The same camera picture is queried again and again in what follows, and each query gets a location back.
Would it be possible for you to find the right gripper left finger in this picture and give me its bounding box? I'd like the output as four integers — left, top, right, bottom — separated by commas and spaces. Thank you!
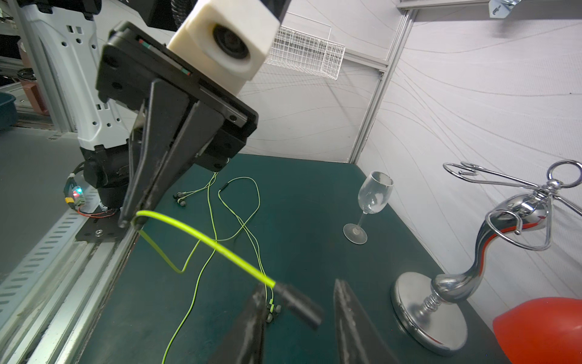
207, 284, 268, 363

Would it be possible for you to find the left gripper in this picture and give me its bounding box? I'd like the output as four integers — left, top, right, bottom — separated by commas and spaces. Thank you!
96, 21, 259, 228

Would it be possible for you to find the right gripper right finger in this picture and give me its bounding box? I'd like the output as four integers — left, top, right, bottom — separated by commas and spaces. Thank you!
333, 279, 399, 363

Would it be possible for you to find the green earphones cable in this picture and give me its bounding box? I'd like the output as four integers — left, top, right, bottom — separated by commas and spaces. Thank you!
131, 208, 324, 331
161, 171, 283, 364

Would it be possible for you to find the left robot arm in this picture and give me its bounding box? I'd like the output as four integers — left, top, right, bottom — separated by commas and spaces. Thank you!
15, 1, 259, 227

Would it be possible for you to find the silver glass holder stand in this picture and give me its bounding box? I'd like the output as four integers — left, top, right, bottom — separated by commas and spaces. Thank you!
391, 159, 581, 356

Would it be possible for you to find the green table mat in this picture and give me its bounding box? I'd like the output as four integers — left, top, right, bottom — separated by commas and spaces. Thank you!
76, 153, 512, 364

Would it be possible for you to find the clear wine glass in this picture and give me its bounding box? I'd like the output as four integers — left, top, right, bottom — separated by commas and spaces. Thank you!
343, 171, 394, 245

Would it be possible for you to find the red plastic goblet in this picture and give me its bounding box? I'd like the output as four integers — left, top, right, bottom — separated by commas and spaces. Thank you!
493, 297, 581, 363

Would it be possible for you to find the white vent strip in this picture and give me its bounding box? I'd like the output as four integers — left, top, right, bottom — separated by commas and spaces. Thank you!
1, 210, 92, 331

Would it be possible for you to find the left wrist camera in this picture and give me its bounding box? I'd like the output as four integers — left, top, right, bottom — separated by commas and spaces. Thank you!
168, 0, 280, 95

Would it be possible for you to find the white wire basket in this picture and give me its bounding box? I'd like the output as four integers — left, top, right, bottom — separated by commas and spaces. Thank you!
265, 12, 346, 80

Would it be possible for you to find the left base cable bundle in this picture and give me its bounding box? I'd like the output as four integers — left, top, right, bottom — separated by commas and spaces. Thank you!
62, 161, 108, 219

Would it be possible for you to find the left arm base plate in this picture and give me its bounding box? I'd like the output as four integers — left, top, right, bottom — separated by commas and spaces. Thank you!
75, 210, 128, 244

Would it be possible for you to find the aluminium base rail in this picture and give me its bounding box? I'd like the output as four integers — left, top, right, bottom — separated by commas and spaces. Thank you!
1, 227, 136, 363

